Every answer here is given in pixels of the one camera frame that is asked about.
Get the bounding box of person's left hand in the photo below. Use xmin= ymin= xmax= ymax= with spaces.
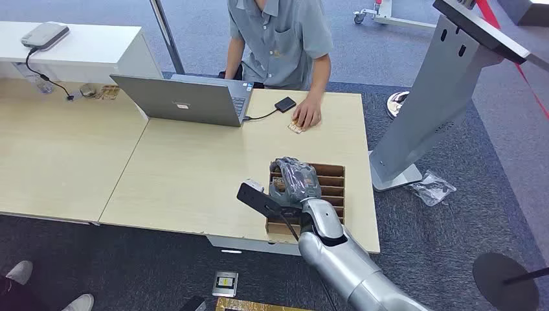
xmin=292 ymin=95 xmax=323 ymax=130

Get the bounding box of robot right hand grey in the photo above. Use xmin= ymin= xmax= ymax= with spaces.
xmin=269 ymin=157 xmax=322 ymax=209

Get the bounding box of cardboard slotted card box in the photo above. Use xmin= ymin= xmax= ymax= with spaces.
xmin=265 ymin=161 xmax=346 ymax=237

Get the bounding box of person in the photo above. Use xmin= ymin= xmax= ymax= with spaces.
xmin=226 ymin=0 xmax=335 ymax=91

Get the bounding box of black external drive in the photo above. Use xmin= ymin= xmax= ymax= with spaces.
xmin=274 ymin=96 xmax=297 ymax=114

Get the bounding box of black chair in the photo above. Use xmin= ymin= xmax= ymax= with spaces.
xmin=218 ymin=64 xmax=265 ymax=89

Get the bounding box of chrome stanchion base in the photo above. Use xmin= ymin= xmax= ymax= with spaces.
xmin=386 ymin=91 xmax=410 ymax=120

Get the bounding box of grey kiosk stand with screen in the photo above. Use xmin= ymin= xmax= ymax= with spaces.
xmin=368 ymin=0 xmax=549 ymax=192

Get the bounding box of metal floor socket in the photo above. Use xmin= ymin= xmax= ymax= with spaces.
xmin=212 ymin=270 xmax=239 ymax=298

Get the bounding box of white wheeled trolley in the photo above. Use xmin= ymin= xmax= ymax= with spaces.
xmin=353 ymin=0 xmax=438 ymax=30

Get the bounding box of grey laptop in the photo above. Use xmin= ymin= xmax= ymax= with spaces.
xmin=110 ymin=73 xmax=254 ymax=128

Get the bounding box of gold patterned board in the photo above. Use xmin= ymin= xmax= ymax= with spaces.
xmin=214 ymin=297 xmax=314 ymax=311

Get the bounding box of crumpled clear plastic bag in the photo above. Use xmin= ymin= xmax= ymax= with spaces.
xmin=405 ymin=170 xmax=457 ymax=207

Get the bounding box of slanted metal pole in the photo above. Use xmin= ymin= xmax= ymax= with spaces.
xmin=149 ymin=0 xmax=186 ymax=75

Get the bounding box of black flat object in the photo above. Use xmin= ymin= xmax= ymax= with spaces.
xmin=179 ymin=296 xmax=208 ymax=311

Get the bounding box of red barrier belt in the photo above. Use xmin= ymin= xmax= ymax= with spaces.
xmin=475 ymin=0 xmax=549 ymax=121

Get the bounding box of white cabinet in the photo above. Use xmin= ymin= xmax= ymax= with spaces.
xmin=0 ymin=21 xmax=164 ymax=85

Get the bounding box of black round stand base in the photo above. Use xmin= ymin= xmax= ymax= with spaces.
xmin=472 ymin=252 xmax=549 ymax=311

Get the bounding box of white shoe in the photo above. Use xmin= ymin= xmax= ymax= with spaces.
xmin=61 ymin=294 xmax=95 ymax=311
xmin=5 ymin=260 xmax=34 ymax=286

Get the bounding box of grey flat device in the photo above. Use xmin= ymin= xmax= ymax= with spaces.
xmin=20 ymin=22 xmax=71 ymax=51

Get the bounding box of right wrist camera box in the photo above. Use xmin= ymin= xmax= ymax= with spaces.
xmin=236 ymin=179 xmax=301 ymax=220

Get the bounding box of black drive cable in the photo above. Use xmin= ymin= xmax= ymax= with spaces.
xmin=243 ymin=108 xmax=280 ymax=121

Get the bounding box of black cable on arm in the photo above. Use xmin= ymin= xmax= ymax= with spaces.
xmin=280 ymin=213 xmax=300 ymax=242

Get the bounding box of black power cable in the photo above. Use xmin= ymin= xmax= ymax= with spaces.
xmin=25 ymin=47 xmax=76 ymax=102

